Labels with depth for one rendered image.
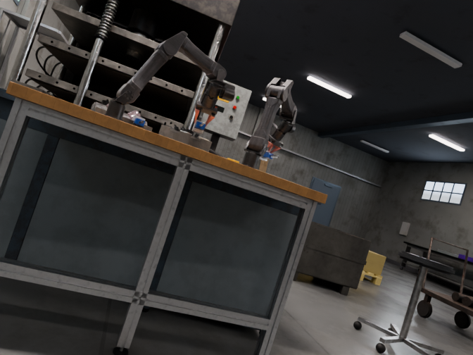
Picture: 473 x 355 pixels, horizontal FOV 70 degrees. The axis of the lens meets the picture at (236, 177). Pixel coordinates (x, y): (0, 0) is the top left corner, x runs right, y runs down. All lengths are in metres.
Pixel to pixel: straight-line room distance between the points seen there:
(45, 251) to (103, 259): 0.26
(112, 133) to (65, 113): 0.16
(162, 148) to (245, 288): 0.89
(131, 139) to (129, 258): 0.69
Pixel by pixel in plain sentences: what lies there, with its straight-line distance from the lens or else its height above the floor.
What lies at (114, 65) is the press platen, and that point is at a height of 1.26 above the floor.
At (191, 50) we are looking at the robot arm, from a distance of 1.54.
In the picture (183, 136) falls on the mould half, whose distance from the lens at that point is 1.69.
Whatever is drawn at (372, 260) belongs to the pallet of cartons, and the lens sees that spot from 5.80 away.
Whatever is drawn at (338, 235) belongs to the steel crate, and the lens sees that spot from 3.78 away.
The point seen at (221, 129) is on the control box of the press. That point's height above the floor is 1.11.
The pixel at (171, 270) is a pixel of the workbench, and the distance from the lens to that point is 1.73.
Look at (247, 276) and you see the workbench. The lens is 1.78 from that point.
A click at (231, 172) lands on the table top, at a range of 1.29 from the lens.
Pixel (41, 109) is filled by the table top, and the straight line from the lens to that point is 1.28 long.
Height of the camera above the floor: 0.69
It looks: 2 degrees up
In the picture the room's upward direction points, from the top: 18 degrees clockwise
